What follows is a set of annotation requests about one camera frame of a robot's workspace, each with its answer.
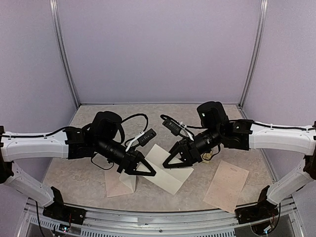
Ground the brown round sticker sheet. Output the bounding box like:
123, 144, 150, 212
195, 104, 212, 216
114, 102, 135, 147
201, 153, 213, 163

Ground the black left camera cable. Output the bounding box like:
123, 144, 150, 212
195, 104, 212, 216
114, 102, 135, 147
88, 114, 150, 171

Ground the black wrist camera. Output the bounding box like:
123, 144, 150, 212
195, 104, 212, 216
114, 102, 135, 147
137, 128, 157, 147
162, 118, 182, 136

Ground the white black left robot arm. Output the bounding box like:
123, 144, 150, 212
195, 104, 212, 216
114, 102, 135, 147
0, 111, 156, 209

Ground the aluminium frame post right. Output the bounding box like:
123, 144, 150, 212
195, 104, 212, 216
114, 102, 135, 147
239, 0, 269, 109

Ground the cream letter paper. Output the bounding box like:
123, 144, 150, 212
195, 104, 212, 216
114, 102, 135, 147
138, 144, 194, 196

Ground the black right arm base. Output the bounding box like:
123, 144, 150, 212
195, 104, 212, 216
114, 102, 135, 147
235, 186, 279, 224

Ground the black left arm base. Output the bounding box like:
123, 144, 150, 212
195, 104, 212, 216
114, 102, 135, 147
43, 187, 86, 225

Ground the aluminium front rail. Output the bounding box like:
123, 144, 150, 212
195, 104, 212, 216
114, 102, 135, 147
14, 195, 307, 237

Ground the aluminium frame post left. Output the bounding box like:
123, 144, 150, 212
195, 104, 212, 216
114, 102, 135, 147
49, 0, 81, 109

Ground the aluminium frame post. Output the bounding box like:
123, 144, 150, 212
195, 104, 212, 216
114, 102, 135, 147
49, 0, 81, 109
239, 0, 269, 109

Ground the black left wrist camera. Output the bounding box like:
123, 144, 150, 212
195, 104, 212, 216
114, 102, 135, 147
137, 128, 157, 147

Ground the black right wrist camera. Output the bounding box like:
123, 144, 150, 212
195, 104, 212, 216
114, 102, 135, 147
162, 118, 182, 136

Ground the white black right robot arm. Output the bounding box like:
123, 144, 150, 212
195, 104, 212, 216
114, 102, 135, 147
160, 101, 316, 208

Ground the pink envelope with flap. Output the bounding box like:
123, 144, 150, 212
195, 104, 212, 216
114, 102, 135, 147
105, 169, 137, 198

